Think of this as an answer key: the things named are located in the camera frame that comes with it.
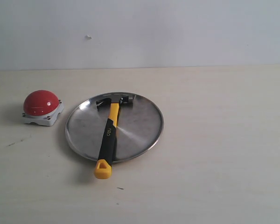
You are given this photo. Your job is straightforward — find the yellow black claw hammer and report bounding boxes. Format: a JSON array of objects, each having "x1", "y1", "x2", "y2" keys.
[{"x1": 94, "y1": 94, "x2": 133, "y2": 180}]

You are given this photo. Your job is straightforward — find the red dome push button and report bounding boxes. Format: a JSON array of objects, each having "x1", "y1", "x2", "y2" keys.
[{"x1": 22, "y1": 90, "x2": 64, "y2": 126}]

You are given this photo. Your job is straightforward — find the round stainless steel plate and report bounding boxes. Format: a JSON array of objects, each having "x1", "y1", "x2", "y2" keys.
[{"x1": 65, "y1": 92, "x2": 164, "y2": 163}]

